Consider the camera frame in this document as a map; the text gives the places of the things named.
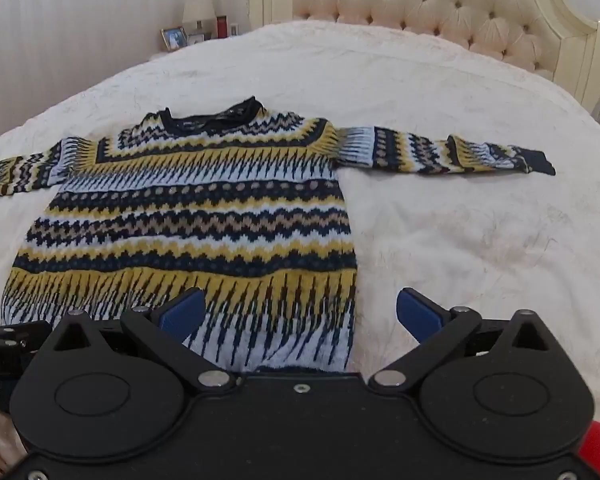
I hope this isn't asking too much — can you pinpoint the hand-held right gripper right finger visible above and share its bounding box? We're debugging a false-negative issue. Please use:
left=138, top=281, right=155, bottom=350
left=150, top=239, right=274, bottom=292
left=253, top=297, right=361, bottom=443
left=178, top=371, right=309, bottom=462
left=368, top=287, right=557, bottom=394

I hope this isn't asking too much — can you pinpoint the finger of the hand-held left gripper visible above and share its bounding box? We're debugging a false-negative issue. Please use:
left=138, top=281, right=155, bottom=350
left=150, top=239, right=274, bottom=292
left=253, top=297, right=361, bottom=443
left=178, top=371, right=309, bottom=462
left=0, top=321, right=54, bottom=352

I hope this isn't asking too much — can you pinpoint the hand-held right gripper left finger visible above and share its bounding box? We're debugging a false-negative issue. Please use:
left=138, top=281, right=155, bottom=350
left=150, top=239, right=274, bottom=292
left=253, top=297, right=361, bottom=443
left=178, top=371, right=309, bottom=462
left=52, top=287, right=243, bottom=395

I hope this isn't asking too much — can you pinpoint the striped knit sweater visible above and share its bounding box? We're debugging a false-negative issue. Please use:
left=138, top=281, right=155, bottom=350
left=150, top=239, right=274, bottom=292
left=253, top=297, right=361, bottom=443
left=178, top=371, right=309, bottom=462
left=0, top=96, right=557, bottom=376

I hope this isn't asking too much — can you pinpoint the white fluffy bedspread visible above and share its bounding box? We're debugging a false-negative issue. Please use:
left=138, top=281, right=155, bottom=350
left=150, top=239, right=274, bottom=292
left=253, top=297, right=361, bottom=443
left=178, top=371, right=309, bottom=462
left=0, top=20, right=600, bottom=467

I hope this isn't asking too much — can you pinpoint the cream table lamp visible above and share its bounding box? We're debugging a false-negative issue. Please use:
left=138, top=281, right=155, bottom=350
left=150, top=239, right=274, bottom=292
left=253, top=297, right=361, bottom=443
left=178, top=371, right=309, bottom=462
left=182, top=0, right=217, bottom=37

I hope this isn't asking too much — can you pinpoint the cream tufted bed headboard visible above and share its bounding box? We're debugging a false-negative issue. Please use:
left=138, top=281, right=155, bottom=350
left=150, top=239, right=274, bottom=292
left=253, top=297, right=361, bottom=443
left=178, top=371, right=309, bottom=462
left=248, top=0, right=600, bottom=111

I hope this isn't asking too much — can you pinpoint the large photo frame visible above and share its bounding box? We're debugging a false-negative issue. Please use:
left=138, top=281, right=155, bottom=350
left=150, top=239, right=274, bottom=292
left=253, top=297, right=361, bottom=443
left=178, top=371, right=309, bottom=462
left=160, top=26, right=189, bottom=53

